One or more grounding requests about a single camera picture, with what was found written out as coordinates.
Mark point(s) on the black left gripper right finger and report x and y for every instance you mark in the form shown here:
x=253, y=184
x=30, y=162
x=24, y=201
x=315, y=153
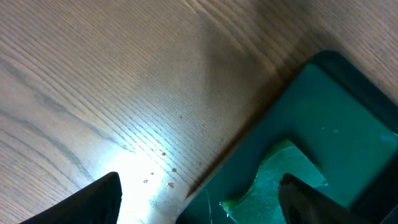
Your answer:
x=302, y=204

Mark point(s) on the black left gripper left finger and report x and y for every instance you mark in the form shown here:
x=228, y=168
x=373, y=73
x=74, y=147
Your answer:
x=97, y=203

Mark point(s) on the green scrub sponge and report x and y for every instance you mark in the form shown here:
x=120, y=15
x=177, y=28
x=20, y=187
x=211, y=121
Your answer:
x=260, y=204

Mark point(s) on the black rectangular water tray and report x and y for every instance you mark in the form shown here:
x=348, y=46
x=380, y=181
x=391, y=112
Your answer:
x=340, y=120

